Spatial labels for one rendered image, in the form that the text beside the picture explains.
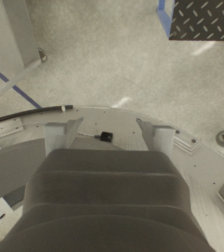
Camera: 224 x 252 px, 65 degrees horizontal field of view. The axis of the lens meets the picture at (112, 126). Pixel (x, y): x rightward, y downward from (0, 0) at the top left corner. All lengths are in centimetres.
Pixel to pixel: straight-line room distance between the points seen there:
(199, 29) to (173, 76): 74
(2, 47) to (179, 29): 91
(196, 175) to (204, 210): 12
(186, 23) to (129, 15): 63
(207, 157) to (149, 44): 80
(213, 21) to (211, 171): 47
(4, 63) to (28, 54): 18
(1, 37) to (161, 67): 97
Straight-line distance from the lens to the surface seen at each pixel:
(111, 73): 134
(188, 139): 73
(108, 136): 71
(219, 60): 140
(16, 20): 130
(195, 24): 65
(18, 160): 77
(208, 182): 68
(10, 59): 120
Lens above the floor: 122
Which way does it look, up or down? 50 degrees down
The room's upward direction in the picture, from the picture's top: 169 degrees counter-clockwise
